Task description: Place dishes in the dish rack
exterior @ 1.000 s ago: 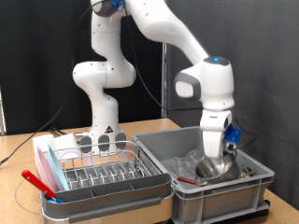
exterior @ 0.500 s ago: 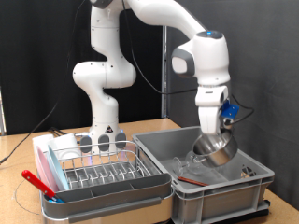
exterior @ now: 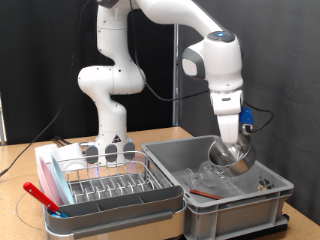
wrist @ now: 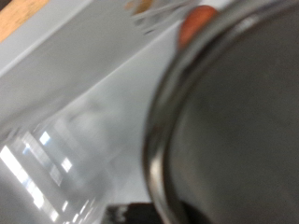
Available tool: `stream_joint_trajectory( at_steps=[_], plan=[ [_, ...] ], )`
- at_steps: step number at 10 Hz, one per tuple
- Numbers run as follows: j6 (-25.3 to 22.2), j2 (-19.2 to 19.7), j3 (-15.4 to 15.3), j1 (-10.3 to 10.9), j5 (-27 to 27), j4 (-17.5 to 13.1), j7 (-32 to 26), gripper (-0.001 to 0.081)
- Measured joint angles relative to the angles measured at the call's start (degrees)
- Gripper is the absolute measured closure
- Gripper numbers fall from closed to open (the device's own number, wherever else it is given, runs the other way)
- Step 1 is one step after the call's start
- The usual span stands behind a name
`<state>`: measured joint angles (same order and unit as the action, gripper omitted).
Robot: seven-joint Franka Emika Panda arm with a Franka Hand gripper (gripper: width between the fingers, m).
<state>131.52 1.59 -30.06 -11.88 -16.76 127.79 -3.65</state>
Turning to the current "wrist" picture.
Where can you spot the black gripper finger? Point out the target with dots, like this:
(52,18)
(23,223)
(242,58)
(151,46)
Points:
(130,214)

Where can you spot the steel bowl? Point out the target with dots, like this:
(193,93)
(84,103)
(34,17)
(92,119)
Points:
(233,124)

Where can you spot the grey plastic crate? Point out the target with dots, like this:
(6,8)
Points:
(62,62)

